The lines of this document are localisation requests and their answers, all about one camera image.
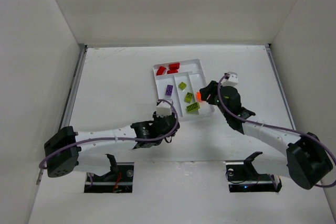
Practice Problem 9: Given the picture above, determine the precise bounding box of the lime green lego brick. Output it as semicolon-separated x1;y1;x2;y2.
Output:
178;82;187;90

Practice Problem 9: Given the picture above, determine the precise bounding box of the purple lego brick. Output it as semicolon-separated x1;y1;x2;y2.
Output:
165;84;174;97

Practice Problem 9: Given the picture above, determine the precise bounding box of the red curved lego brick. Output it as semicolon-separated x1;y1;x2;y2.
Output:
167;69;179;74

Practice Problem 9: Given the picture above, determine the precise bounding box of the red square lego brick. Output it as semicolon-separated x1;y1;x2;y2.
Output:
169;62;180;70

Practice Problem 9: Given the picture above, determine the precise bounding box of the red flower lego brick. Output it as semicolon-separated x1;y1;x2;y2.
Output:
156;66;166;76

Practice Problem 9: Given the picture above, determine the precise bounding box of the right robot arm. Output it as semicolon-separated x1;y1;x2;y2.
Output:
199;81;335;190

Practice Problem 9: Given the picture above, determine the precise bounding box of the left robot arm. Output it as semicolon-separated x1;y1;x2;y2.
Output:
39;112;180;178

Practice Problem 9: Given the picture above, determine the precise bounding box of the lime lego under purple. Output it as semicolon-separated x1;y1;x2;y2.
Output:
184;92;193;103

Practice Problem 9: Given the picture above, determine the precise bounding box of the white divided sorting tray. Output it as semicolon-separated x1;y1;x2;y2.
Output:
153;59;214;121

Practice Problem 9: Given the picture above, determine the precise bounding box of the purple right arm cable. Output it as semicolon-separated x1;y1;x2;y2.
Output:
217;74;336;188

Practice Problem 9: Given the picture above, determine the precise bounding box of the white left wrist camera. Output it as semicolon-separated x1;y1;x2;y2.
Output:
156;99;173;118

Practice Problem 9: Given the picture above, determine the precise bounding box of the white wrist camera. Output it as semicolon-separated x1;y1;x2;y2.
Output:
156;99;173;118
222;72;238;87

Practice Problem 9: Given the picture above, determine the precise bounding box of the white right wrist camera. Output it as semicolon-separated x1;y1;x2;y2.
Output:
222;72;238;87

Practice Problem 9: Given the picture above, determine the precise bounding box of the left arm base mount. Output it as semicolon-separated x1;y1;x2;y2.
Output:
84;154;134;194

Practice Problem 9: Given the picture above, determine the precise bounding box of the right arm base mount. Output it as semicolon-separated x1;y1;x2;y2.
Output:
225;152;282;193

